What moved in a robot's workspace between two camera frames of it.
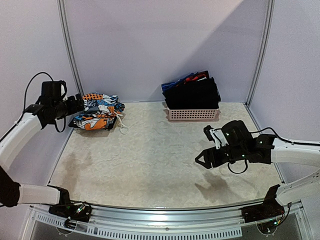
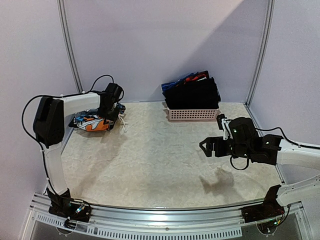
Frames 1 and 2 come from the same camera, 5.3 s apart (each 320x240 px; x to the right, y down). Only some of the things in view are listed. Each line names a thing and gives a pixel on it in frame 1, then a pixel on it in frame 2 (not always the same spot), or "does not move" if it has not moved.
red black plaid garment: [198, 76] does not move
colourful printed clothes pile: [99, 112] does not move
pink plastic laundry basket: [193, 114] does not move
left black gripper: [75, 108] -> [112, 118]
